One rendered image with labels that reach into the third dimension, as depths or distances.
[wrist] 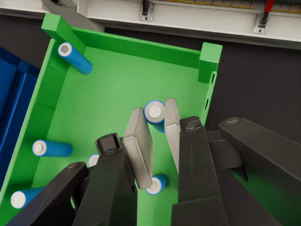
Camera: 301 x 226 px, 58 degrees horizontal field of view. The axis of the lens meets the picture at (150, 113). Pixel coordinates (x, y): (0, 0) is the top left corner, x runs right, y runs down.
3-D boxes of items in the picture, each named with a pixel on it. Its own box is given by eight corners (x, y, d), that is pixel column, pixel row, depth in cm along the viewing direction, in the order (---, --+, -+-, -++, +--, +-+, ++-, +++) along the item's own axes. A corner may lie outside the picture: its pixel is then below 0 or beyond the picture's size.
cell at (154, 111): (170, 135, 26) (163, 126, 19) (152, 130, 26) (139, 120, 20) (175, 116, 26) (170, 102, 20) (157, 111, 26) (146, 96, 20)
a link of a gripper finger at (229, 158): (183, 150, 12) (251, 132, 11) (178, 119, 17) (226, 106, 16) (192, 180, 12) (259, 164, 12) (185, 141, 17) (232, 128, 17)
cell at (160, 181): (165, 190, 33) (159, 197, 26) (151, 186, 33) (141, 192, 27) (169, 176, 33) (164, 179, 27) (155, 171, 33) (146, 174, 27)
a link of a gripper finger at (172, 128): (163, 128, 13) (178, 123, 13) (164, 99, 20) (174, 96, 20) (180, 181, 14) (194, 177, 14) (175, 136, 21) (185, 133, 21)
